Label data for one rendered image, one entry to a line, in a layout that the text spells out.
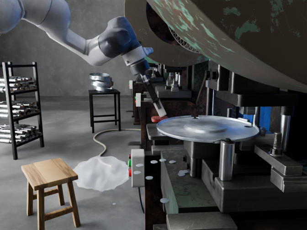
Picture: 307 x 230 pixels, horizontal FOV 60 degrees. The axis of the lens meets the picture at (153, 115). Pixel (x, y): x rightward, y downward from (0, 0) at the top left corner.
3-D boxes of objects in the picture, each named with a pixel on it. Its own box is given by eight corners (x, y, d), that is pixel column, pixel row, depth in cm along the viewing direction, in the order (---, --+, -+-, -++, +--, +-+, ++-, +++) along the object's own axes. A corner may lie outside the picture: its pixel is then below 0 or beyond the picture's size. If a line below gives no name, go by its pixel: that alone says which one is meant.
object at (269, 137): (240, 150, 72) (242, 134, 71) (222, 135, 87) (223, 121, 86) (273, 149, 73) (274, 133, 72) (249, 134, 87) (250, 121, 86)
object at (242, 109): (244, 115, 75) (245, 102, 75) (237, 112, 80) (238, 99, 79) (255, 115, 76) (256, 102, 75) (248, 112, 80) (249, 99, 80)
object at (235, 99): (237, 116, 67) (239, 95, 66) (214, 103, 87) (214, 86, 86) (298, 115, 69) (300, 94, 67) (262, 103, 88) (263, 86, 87)
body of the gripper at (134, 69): (129, 66, 109) (139, 87, 111) (129, 67, 101) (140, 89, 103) (145, 59, 109) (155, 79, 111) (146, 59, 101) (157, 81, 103)
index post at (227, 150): (221, 181, 61) (224, 140, 59) (217, 175, 64) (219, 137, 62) (233, 180, 61) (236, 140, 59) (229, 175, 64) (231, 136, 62)
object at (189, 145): (149, 181, 72) (148, 134, 70) (146, 162, 86) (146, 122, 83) (238, 179, 74) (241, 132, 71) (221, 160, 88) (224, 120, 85)
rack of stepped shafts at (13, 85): (19, 160, 262) (8, 62, 242) (-18, 156, 274) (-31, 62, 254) (47, 147, 302) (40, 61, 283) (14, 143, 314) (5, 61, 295)
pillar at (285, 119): (280, 152, 71) (286, 100, 68) (276, 149, 73) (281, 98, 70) (288, 151, 71) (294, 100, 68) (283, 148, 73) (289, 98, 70)
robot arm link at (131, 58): (120, 55, 100) (127, 68, 101) (150, 40, 99) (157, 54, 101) (122, 55, 112) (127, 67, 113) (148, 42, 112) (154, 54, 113)
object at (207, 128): (162, 144, 63) (162, 141, 62) (153, 118, 91) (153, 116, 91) (280, 141, 65) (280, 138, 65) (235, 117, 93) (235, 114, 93)
